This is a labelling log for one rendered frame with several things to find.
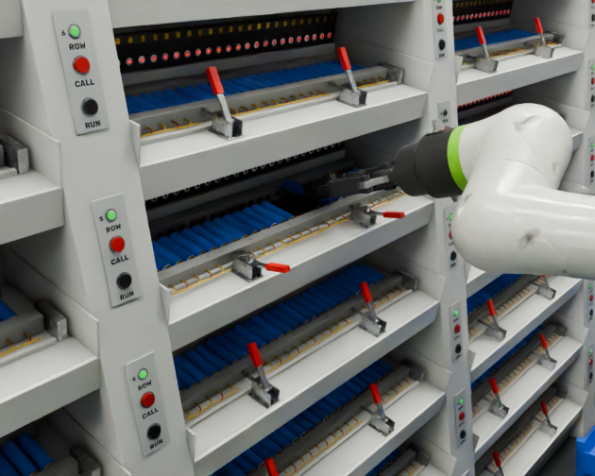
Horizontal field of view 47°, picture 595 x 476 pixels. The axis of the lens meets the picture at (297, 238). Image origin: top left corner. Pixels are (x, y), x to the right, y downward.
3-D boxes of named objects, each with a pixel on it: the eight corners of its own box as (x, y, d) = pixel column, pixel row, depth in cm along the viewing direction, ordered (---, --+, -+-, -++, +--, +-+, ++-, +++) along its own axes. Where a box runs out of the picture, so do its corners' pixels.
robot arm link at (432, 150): (459, 207, 91) (492, 190, 97) (437, 120, 89) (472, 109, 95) (420, 212, 95) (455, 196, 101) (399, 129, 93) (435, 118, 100)
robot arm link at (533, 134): (594, 139, 89) (559, 75, 83) (574, 212, 82) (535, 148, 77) (496, 159, 98) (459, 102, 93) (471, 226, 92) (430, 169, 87)
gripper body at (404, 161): (440, 135, 100) (389, 147, 106) (407, 146, 94) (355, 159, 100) (452, 185, 101) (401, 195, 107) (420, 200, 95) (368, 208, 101)
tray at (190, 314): (429, 223, 127) (440, 176, 123) (166, 355, 86) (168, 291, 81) (345, 183, 138) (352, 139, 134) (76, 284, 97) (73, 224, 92)
